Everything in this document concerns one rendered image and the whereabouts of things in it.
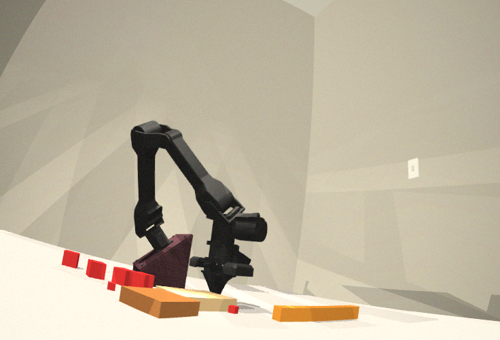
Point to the orange long flat board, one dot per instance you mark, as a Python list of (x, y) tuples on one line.
[(283, 313)]

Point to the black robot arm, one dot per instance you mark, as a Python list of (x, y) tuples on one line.
[(211, 195)]

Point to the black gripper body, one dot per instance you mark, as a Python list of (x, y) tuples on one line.
[(221, 253)]

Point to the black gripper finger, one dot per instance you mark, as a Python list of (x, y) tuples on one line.
[(218, 281), (208, 278)]

